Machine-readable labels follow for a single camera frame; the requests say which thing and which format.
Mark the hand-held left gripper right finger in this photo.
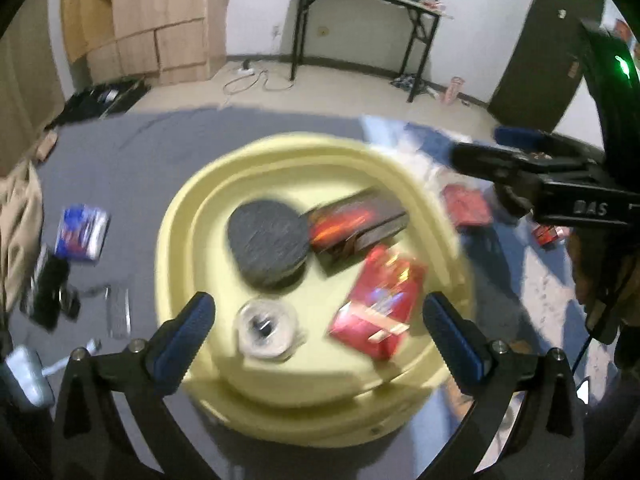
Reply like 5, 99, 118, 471
415, 291, 586, 480

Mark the small brown box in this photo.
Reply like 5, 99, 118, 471
37, 130, 59, 162

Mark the pale blue cable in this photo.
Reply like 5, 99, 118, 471
42, 340, 103, 376

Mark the red flat pack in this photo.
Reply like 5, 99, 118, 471
442, 185, 493, 228

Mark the beige clothing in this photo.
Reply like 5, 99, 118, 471
0, 160, 43, 311

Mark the clear tape roll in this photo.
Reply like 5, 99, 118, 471
235, 299, 306, 361

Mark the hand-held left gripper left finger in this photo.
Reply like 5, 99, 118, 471
52, 291, 217, 480

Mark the thick black sponge disc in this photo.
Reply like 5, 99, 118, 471
227, 199, 311, 288

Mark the small red pack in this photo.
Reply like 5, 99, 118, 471
532, 224, 571, 251

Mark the dark box with orange print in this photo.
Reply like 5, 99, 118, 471
306, 187, 410, 267

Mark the grey bed sheet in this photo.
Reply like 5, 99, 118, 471
0, 107, 501, 480

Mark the pale yellow plastic basin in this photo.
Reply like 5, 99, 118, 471
155, 132, 476, 448

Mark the beige curtain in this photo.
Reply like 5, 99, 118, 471
0, 35, 66, 176

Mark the blue tissue packet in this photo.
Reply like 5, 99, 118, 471
56, 205, 110, 263

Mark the shiny red cigarette pack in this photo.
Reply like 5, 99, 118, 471
327, 245, 428, 361

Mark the black pouch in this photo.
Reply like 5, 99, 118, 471
20, 245, 81, 331

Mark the dark door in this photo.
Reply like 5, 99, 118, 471
487, 0, 606, 133

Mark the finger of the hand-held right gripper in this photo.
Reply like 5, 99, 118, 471
449, 141, 548, 184
494, 126, 603, 162

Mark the pale blue charger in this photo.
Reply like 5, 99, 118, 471
0, 346, 55, 408

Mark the wooden wardrobe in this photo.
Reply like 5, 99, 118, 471
60, 0, 231, 86

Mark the black case on floor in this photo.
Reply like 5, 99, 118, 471
47, 77, 151, 128

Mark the grey mesh comb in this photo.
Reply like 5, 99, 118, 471
106, 285, 132, 338

